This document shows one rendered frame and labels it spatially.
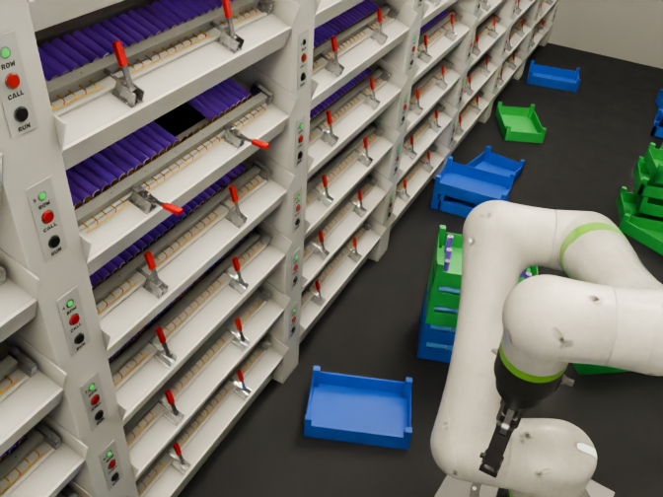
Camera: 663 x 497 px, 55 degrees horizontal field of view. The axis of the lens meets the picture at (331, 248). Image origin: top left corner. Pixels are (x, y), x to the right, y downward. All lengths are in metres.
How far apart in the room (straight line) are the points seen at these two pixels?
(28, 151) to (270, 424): 1.24
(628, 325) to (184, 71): 0.78
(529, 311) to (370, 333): 1.41
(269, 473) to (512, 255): 0.96
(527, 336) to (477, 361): 0.41
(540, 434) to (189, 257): 0.75
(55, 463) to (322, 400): 0.92
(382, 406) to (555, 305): 1.24
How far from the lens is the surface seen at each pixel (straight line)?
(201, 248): 1.35
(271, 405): 1.97
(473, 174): 2.92
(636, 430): 2.20
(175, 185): 1.19
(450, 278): 1.90
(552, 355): 0.83
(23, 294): 1.01
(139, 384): 1.37
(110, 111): 1.01
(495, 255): 1.20
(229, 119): 1.33
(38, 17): 0.89
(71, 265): 1.03
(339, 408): 1.97
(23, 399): 1.13
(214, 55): 1.20
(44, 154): 0.92
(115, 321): 1.21
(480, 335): 1.21
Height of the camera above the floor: 1.56
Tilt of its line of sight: 38 degrees down
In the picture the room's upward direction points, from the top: 5 degrees clockwise
